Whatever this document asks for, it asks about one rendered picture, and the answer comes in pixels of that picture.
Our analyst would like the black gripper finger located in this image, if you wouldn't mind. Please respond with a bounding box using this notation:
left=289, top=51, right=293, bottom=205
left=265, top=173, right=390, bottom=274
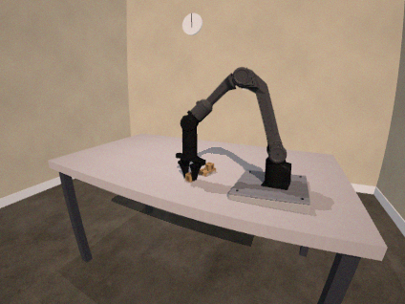
left=178, top=159, right=190, bottom=178
left=189, top=162, right=202, bottom=181

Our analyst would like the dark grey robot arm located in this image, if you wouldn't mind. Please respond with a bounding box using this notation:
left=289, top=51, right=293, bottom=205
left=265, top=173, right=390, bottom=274
left=181, top=67, right=291, bottom=190

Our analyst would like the tan cube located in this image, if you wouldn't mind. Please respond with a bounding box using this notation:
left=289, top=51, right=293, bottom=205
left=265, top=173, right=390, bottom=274
left=205, top=163, right=214, bottom=171
left=185, top=172, right=194, bottom=183

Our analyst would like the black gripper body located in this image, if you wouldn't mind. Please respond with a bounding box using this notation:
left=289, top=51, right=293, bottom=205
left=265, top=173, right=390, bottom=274
left=176, top=146, right=206, bottom=166

